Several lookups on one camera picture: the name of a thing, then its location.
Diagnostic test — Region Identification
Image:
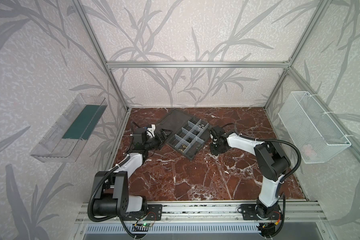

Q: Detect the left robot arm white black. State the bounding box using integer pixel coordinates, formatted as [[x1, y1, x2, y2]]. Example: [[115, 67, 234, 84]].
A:
[[87, 125, 173, 223]]

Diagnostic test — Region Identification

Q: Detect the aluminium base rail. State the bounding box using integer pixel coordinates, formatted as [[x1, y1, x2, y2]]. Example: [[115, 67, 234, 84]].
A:
[[73, 200, 329, 224]]

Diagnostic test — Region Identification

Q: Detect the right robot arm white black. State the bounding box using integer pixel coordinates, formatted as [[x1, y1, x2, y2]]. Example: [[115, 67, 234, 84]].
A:
[[210, 126, 302, 219]]

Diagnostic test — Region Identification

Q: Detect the clear wall shelf green mat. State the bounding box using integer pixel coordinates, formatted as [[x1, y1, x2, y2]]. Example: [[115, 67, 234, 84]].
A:
[[30, 94, 108, 163]]

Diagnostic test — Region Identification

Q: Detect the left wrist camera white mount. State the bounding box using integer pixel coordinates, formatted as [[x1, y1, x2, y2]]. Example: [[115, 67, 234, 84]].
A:
[[146, 125, 156, 137]]

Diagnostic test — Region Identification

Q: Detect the white wire mesh basket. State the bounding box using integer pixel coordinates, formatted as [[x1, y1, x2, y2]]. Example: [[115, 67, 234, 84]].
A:
[[279, 91, 352, 164]]

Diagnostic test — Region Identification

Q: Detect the small circuit board green led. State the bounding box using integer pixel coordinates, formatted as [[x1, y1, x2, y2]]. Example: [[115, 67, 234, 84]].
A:
[[133, 222, 154, 232]]

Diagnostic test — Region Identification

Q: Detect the grey compartment organizer box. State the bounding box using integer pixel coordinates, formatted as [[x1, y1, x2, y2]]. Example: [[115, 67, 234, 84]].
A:
[[156, 109, 211, 161]]

